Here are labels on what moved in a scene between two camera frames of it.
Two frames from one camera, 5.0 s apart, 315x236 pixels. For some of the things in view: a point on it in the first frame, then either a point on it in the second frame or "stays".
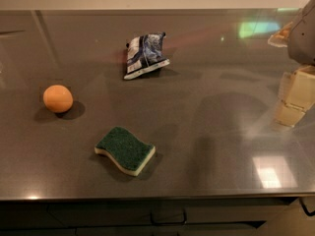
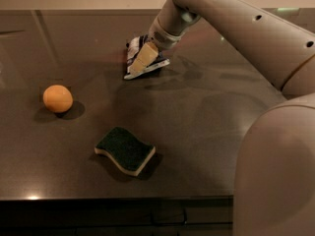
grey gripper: (302, 36) → (162, 39)
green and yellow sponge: (129, 152) stays
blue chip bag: (145, 54) stays
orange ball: (58, 98) stays
